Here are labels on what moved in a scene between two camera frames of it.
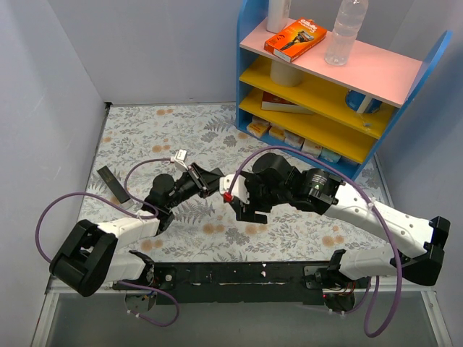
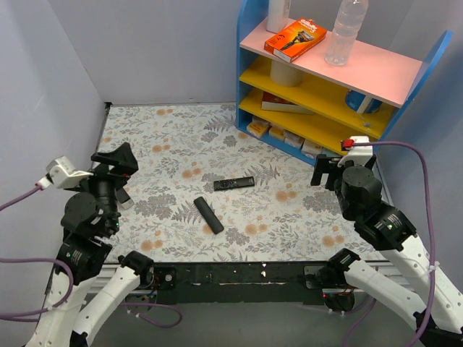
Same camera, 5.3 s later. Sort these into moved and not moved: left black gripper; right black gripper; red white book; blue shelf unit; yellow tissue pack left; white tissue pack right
Moved: right black gripper; left black gripper
Not moved: blue shelf unit; red white book; yellow tissue pack left; white tissue pack right
